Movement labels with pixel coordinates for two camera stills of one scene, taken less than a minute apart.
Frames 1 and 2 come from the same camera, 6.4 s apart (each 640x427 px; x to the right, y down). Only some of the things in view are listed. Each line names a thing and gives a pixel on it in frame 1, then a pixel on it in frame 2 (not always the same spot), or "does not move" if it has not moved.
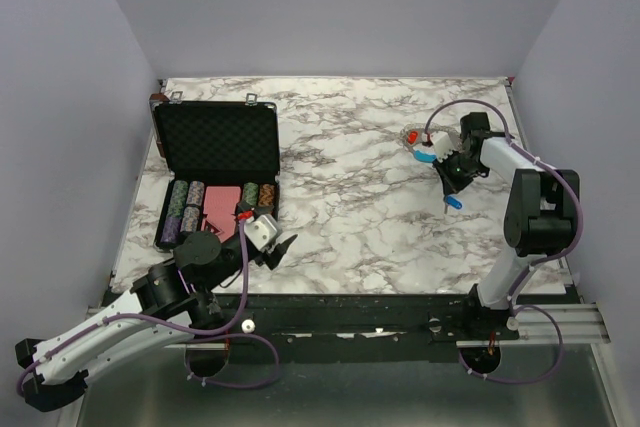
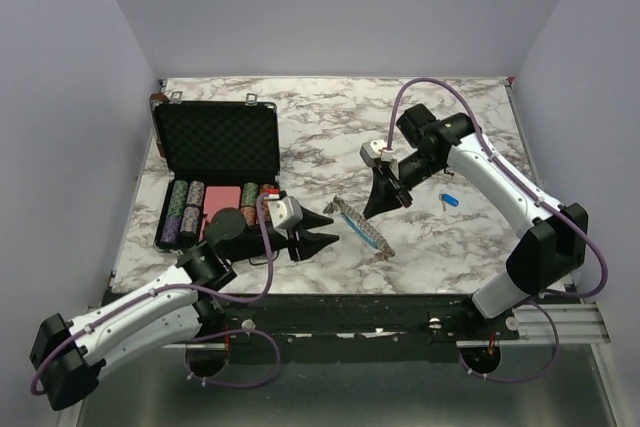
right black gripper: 449,184 to 383,194
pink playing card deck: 220,205 does not move
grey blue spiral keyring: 411,136 to 355,220
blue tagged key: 452,201 does not move
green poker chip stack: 250,191 does not move
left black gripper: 273,260 to 309,243
